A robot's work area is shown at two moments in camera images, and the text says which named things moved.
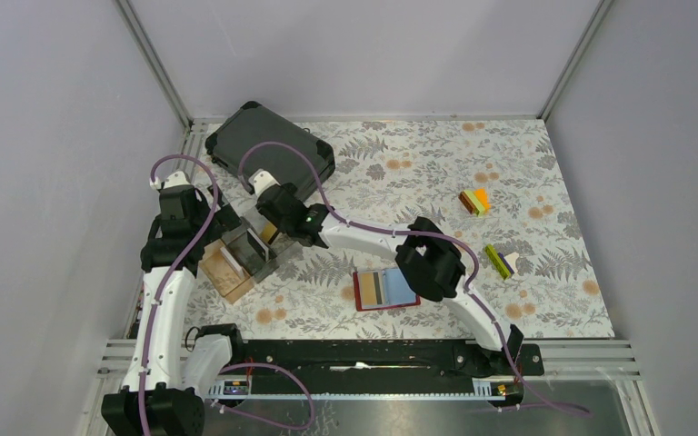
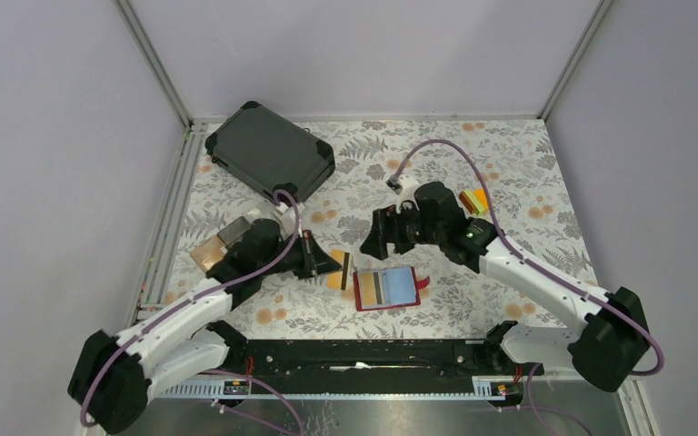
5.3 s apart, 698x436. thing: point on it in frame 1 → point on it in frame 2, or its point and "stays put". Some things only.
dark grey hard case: x=254 y=123 stays put
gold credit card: x=369 y=291 stays put
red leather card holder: x=383 y=288 stays put
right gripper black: x=282 y=185 → x=386 y=229
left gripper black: x=223 y=220 → x=315 y=261
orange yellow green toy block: x=476 y=201 stays put
